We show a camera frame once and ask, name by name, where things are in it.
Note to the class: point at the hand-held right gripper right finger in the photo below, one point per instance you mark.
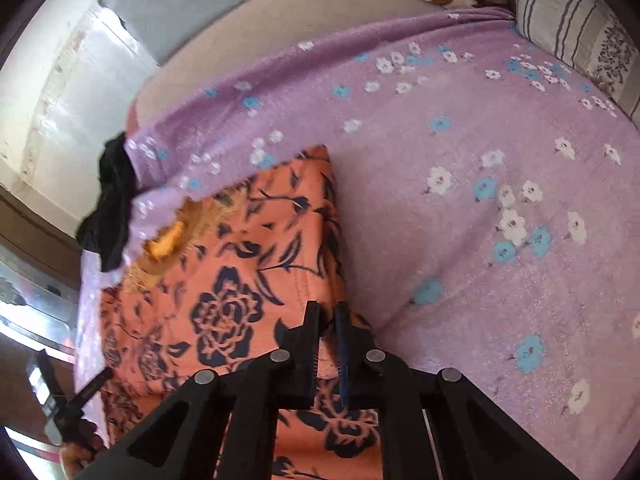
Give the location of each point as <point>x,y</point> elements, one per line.
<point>342,350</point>

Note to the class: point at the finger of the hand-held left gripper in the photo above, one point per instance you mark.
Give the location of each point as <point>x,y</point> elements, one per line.
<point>92,385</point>

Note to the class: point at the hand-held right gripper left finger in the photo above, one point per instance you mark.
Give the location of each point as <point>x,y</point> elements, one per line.
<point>311,345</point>

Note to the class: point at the orange floral garment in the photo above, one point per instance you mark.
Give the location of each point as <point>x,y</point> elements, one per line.
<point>240,260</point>

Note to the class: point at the person's left hand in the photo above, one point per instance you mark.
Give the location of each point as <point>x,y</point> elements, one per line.
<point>82,447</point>

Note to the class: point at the metal framed window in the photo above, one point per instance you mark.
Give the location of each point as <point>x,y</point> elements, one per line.
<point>35,300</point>

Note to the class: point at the black cloth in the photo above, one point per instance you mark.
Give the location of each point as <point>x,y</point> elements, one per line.
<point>112,210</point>

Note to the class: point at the purple floral bedsheet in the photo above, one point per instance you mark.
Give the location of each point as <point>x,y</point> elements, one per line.
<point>450,135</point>

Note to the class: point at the pink mattress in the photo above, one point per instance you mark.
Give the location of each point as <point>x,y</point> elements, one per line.
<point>240,35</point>

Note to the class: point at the striped pillow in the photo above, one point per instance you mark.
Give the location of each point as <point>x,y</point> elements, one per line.
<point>575,25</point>

